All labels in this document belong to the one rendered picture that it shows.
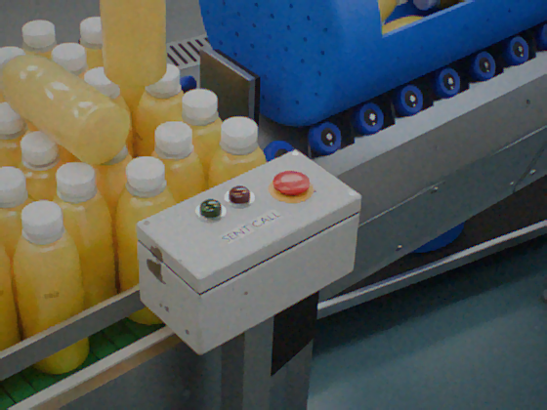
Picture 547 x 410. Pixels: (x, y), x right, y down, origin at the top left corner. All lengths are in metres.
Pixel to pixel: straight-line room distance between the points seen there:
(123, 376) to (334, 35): 0.45
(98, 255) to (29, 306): 0.09
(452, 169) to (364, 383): 0.91
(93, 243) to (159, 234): 0.13
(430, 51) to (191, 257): 0.53
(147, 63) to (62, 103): 0.10
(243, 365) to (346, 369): 1.28
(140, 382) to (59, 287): 0.17
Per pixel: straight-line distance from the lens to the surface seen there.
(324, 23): 1.30
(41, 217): 1.08
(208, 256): 1.01
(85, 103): 1.11
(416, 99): 1.50
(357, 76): 1.33
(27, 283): 1.11
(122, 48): 1.16
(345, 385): 2.41
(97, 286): 1.19
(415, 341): 2.53
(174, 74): 1.28
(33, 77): 1.17
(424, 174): 1.56
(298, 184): 1.08
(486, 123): 1.64
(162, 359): 1.22
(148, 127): 1.29
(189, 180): 1.19
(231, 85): 1.38
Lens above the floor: 1.76
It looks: 38 degrees down
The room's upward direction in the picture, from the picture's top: 3 degrees clockwise
